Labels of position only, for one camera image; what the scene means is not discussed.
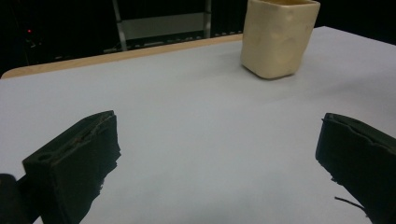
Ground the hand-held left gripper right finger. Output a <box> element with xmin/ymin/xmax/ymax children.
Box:
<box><xmin>315</xmin><ymin>112</ymin><xmax>396</xmax><ymax>224</ymax></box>

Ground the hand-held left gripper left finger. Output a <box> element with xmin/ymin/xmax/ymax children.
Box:
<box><xmin>21</xmin><ymin>109</ymin><xmax>122</xmax><ymax>224</ymax></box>

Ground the cream square cup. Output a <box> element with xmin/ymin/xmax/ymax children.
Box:
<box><xmin>239</xmin><ymin>0</ymin><xmax>321</xmax><ymax>80</ymax></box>

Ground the white table sheet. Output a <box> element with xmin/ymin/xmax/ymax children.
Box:
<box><xmin>0</xmin><ymin>25</ymin><xmax>396</xmax><ymax>224</ymax></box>

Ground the dark device with red light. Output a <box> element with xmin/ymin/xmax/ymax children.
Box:
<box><xmin>18</xmin><ymin>18</ymin><xmax>43</xmax><ymax>57</ymax></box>

